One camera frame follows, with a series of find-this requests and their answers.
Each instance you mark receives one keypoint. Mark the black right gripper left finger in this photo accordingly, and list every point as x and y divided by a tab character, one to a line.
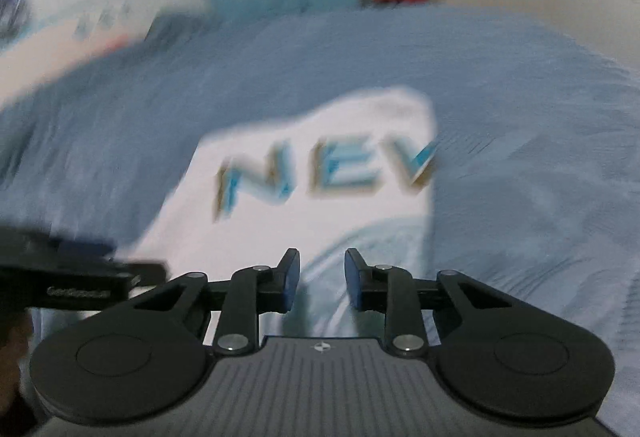
144	356

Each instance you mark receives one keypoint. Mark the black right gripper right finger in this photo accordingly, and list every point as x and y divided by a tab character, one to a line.
502	358

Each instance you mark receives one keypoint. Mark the white t-shirt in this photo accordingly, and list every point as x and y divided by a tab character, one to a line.
216	188

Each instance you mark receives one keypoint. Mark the blue white headboard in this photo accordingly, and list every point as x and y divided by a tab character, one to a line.
83	29

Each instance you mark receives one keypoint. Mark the blue bedspread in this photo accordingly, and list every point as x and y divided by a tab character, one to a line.
537	185

